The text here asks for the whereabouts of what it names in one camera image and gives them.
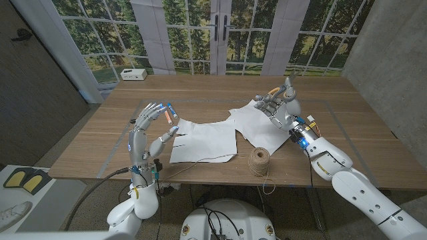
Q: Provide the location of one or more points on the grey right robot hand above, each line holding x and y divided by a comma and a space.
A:
283, 113

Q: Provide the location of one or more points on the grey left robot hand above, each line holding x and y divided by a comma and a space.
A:
137, 143

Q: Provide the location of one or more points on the white paper sheet with slits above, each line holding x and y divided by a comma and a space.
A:
207, 143

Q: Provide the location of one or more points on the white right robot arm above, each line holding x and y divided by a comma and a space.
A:
353, 190

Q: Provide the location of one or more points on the creased white paper sheet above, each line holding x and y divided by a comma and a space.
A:
257, 133

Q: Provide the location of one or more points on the orange marker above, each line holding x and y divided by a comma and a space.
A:
168, 118

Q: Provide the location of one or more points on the blue marker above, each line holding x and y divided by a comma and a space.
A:
172, 110

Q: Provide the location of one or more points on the brown twine ball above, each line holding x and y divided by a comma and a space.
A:
259, 161

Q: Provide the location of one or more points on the white power strip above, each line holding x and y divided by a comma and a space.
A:
133, 74

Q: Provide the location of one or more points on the white floor mat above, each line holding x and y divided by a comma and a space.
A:
60, 200

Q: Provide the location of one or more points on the printed window backdrop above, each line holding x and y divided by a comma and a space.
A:
106, 50

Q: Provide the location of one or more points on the metal table leg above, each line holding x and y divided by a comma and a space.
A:
315, 210

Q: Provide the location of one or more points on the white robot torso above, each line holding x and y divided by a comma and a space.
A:
247, 216

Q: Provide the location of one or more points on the yellow black insole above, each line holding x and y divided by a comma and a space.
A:
33, 182
15, 179

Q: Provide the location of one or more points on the white sneaker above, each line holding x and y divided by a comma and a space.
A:
13, 215

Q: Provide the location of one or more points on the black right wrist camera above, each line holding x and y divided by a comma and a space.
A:
294, 135

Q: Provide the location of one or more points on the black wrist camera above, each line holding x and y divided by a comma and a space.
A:
157, 165
294, 135

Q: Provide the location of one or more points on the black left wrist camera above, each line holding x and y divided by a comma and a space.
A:
157, 165

